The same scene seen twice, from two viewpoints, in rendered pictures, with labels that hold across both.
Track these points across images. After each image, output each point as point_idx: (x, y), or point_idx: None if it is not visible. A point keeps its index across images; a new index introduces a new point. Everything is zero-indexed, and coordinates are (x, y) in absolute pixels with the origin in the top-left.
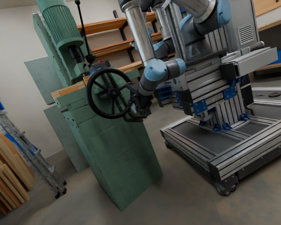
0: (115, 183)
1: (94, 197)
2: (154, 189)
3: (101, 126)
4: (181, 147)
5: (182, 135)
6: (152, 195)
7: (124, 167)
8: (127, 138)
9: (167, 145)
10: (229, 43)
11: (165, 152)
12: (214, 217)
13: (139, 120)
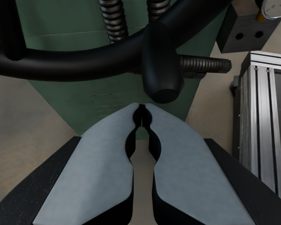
0: (80, 123)
1: None
2: (146, 151)
3: (44, 12)
4: (244, 147)
5: (277, 121)
6: (136, 160)
7: (106, 113)
8: (135, 76)
9: (233, 87)
10: None
11: (218, 94)
12: None
13: (188, 75)
